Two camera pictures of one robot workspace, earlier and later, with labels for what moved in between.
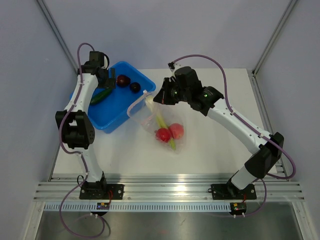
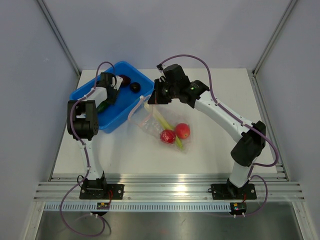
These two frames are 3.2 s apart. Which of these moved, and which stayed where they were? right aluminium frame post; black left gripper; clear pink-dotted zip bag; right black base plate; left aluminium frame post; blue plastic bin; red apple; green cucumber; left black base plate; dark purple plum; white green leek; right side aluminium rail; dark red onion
Moved: black left gripper; red apple; green cucumber; white green leek; clear pink-dotted zip bag
Stayed: dark purple plum; right side aluminium rail; dark red onion; left aluminium frame post; right black base plate; right aluminium frame post; blue plastic bin; left black base plate
